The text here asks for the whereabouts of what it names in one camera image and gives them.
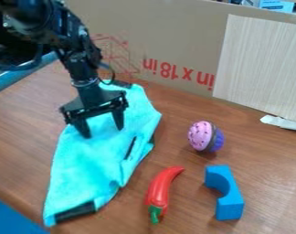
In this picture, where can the pink and purple toy cupcake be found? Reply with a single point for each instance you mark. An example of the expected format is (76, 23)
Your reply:
(205, 136)

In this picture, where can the turquoise cloth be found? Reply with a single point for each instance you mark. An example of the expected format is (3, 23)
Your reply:
(101, 152)

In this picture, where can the blue arch block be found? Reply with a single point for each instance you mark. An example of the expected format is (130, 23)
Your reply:
(225, 190)

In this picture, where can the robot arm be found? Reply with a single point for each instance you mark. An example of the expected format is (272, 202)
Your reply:
(53, 27)

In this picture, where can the red toy chili pepper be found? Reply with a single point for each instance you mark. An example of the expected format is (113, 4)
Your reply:
(162, 190)

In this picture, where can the white paper scrap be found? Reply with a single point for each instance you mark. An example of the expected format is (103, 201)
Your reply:
(282, 122)

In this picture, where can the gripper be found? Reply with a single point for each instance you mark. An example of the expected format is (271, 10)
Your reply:
(91, 99)

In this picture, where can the light wooden board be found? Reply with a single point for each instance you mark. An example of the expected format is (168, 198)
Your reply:
(262, 64)

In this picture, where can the cardboard box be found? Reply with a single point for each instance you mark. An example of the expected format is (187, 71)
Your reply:
(170, 39)

